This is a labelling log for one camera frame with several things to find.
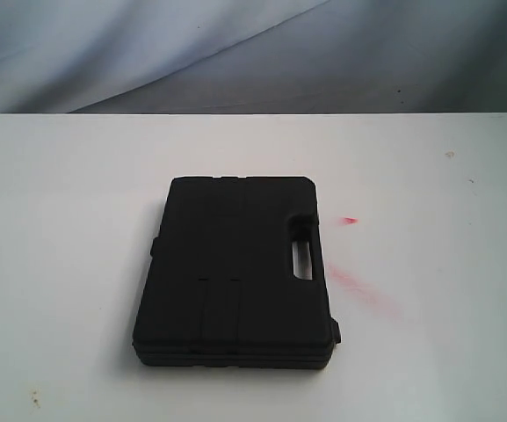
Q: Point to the black plastic tool case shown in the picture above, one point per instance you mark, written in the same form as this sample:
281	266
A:
236	278

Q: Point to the grey backdrop cloth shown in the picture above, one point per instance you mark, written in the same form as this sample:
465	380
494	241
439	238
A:
253	56

